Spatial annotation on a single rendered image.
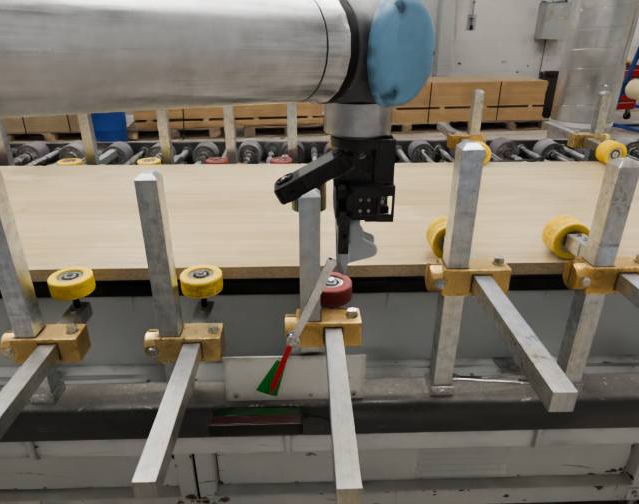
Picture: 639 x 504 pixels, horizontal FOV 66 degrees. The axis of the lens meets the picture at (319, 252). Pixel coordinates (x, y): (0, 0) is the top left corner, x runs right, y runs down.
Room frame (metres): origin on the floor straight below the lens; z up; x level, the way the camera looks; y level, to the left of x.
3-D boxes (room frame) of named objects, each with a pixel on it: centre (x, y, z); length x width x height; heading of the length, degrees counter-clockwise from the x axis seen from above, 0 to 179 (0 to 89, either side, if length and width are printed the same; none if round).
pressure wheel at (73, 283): (0.83, 0.48, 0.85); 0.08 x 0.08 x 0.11
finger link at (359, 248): (0.65, -0.06, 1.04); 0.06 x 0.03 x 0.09; 92
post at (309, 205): (0.75, 0.02, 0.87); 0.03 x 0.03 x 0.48; 2
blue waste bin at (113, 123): (6.04, 2.58, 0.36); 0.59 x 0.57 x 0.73; 7
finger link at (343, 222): (0.65, -0.03, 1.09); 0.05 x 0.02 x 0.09; 2
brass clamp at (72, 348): (0.73, 0.49, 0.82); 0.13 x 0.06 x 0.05; 92
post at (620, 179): (0.76, -0.48, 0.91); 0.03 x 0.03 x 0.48; 2
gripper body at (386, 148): (0.67, -0.06, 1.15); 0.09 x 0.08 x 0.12; 92
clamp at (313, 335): (0.75, -0.01, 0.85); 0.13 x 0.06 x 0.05; 92
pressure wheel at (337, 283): (0.81, -0.02, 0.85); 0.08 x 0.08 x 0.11
